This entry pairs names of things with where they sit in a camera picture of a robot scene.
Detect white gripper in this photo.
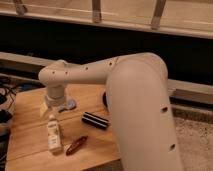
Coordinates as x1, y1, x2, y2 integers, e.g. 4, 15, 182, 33
39, 87, 68, 117

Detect white lotion bottle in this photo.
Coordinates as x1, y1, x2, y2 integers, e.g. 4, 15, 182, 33
47, 114, 62, 154

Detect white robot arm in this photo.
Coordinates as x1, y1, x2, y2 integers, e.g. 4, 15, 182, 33
38, 53, 183, 171

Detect blue sponge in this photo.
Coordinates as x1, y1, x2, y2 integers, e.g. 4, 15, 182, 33
57, 99, 77, 111

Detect wooden table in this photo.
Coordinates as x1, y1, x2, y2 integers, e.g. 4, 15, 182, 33
6, 85, 119, 171

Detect red brown pen case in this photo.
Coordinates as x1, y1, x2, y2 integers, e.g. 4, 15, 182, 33
66, 136, 88, 156

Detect black cylindrical case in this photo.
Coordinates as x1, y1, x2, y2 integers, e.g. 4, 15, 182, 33
82, 112, 109, 130

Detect black round plate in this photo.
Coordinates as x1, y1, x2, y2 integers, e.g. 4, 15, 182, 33
102, 92, 108, 108

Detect long wooden bench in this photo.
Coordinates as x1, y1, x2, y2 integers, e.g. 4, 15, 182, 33
0, 52, 213, 105

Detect black cables and devices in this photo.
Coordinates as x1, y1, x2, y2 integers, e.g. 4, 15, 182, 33
0, 76, 21, 134

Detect wooden railing frame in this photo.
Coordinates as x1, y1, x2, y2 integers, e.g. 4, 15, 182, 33
0, 0, 213, 39

